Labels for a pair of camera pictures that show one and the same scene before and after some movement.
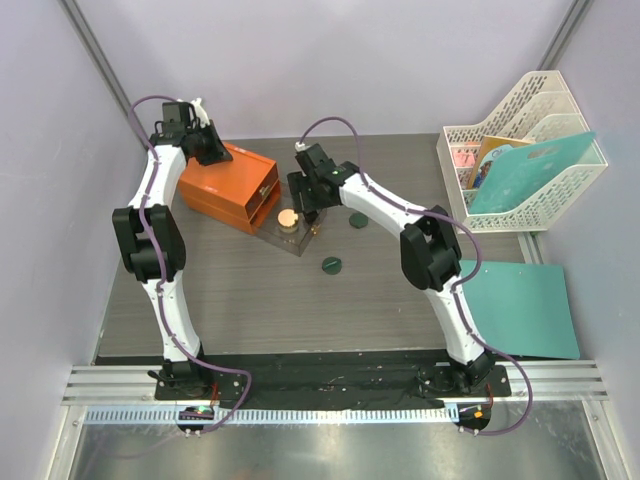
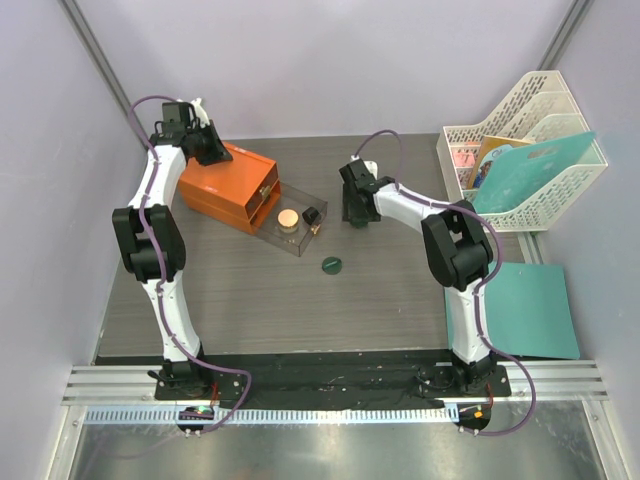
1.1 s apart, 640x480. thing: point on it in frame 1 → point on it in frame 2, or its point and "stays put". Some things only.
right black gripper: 298,181 → 349,211
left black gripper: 215,147 stays put
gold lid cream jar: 287,220 stays put
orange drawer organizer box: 237,192 stays put
